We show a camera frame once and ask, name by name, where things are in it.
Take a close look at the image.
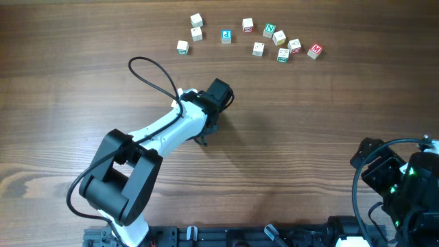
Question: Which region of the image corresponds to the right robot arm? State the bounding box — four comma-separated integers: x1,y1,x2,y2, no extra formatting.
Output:
350,135,438,246

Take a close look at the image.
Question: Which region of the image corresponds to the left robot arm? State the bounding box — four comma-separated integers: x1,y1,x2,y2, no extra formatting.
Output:
79,79,233,246

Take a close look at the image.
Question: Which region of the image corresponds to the wooden block picture top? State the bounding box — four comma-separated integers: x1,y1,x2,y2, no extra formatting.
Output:
252,42,265,57

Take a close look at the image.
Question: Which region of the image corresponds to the blue letter P block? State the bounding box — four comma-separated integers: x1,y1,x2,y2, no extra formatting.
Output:
221,30,232,44

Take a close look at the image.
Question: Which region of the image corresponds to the wooden block with drawing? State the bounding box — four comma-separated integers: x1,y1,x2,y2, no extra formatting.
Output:
191,27,203,42

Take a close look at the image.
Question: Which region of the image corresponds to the wooden block green Z side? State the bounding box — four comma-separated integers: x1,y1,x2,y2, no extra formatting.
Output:
277,48,289,63

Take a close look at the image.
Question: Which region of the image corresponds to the wooden block yellow side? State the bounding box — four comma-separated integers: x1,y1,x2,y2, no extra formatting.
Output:
272,30,286,46

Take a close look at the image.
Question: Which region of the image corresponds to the green letter N block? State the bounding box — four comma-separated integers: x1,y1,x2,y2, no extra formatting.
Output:
263,23,276,38

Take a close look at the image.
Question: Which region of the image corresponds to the wooden block red G side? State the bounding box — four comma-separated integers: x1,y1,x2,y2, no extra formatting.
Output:
287,38,302,54

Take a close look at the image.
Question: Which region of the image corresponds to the red letter M block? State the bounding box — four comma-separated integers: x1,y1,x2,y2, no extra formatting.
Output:
307,44,323,60

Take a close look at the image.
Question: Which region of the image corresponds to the right black camera cable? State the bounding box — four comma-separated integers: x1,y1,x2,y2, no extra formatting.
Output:
351,137,426,246

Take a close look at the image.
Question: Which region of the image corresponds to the black camera cable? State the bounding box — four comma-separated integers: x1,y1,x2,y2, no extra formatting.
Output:
66,56,185,247
351,137,426,246

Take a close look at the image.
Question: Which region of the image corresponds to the left black camera cable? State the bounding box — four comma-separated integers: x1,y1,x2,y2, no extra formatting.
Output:
66,56,185,247

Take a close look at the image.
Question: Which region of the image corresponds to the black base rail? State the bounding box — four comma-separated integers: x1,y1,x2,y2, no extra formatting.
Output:
83,215,392,247

